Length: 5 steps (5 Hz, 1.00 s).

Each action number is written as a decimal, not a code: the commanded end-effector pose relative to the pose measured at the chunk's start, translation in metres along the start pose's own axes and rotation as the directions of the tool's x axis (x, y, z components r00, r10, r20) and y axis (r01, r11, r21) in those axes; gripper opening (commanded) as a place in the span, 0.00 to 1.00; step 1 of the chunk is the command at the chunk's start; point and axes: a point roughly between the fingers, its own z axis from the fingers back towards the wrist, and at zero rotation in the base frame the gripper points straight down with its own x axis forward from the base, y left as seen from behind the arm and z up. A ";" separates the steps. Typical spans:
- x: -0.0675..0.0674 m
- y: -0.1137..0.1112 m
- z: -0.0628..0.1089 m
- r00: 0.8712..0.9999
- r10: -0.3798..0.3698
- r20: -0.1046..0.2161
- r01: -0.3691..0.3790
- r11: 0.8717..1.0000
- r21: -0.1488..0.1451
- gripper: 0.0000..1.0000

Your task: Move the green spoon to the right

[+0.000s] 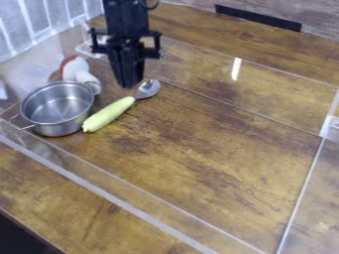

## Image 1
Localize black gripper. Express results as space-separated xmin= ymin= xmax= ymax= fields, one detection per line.
xmin=87 ymin=28 xmax=165 ymax=87

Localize clear acrylic stand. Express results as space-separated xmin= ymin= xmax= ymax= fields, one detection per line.
xmin=77 ymin=22 xmax=105 ymax=59

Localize clear acrylic front barrier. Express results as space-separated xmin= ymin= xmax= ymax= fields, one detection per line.
xmin=0 ymin=119 xmax=265 ymax=254

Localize black strip on table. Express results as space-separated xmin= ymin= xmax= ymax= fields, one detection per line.
xmin=215 ymin=4 xmax=302 ymax=32

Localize red and white toy mushroom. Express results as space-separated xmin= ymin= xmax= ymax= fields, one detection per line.
xmin=60 ymin=55 xmax=101 ymax=86

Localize green handled metal spoon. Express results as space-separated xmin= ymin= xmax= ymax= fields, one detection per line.
xmin=83 ymin=79 xmax=162 ymax=133

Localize stainless steel pot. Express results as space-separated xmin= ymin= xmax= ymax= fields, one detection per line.
xmin=10 ymin=80 xmax=95 ymax=137

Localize black cable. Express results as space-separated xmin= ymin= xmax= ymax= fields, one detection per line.
xmin=139 ymin=0 xmax=161 ymax=11

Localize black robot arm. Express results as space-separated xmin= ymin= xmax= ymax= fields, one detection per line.
xmin=89 ymin=0 xmax=163 ymax=88

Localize clear acrylic barrier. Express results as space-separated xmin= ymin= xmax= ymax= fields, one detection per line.
xmin=277 ymin=90 xmax=339 ymax=254
xmin=0 ymin=119 xmax=265 ymax=254

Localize clear acrylic right barrier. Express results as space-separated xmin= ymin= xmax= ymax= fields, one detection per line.
xmin=277 ymin=90 xmax=339 ymax=254

